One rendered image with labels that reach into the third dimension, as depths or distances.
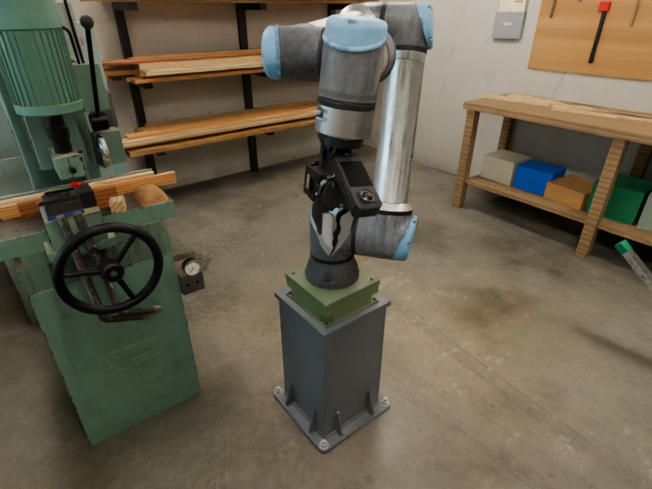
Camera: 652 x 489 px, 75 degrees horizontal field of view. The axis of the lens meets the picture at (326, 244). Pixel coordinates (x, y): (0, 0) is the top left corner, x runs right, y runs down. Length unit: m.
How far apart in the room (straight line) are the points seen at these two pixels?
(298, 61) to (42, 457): 1.73
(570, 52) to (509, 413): 2.68
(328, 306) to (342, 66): 0.87
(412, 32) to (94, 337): 1.39
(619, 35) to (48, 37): 3.29
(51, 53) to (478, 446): 1.91
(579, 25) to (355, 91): 3.22
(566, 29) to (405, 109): 2.65
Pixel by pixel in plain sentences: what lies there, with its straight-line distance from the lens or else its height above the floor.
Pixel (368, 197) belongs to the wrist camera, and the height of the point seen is 1.22.
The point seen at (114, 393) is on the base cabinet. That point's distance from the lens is 1.84.
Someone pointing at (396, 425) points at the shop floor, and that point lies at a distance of 1.86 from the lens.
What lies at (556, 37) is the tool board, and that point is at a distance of 3.86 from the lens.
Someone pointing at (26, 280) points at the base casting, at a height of 0.76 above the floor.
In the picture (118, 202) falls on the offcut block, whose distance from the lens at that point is 1.47.
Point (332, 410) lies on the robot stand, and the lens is 1.69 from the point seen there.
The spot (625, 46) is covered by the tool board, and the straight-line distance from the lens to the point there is 3.67.
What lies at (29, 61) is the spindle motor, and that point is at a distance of 1.45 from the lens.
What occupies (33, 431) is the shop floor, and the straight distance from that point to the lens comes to 2.16.
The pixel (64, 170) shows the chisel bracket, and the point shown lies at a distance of 1.54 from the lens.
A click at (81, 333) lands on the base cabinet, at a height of 0.52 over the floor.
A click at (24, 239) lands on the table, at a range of 1.47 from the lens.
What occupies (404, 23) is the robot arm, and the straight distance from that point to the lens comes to 1.31.
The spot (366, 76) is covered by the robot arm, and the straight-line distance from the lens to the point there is 0.65.
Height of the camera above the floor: 1.46
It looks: 29 degrees down
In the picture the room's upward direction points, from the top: straight up
